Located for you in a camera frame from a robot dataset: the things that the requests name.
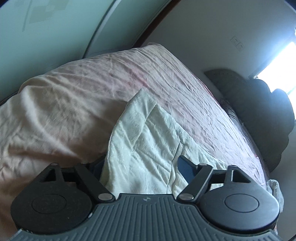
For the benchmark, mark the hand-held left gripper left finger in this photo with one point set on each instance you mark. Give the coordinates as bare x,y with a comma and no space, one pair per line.
96,169

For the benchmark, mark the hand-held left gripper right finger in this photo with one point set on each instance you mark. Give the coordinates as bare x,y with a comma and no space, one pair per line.
186,170

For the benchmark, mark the white blanket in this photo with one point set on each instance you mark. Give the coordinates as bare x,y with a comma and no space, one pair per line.
143,148

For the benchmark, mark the pink bed sheet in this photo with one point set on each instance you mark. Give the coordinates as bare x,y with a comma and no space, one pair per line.
81,92

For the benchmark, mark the dark headboard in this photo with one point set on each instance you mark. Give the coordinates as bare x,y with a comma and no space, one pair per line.
259,115

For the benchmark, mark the pale patterned cloth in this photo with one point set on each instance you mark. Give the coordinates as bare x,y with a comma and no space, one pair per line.
275,190

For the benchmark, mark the grey bed headboard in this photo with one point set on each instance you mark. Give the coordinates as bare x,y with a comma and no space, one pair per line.
222,77

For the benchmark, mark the bright window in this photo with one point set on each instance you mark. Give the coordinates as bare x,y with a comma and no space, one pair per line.
277,67

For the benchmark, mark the frosted glass wardrobe door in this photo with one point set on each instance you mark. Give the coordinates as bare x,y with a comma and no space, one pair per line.
57,34

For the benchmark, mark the white wall socket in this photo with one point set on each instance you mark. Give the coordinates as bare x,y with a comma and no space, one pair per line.
240,46
235,39

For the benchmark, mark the dark wooden door frame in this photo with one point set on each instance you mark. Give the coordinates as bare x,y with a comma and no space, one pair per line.
158,22

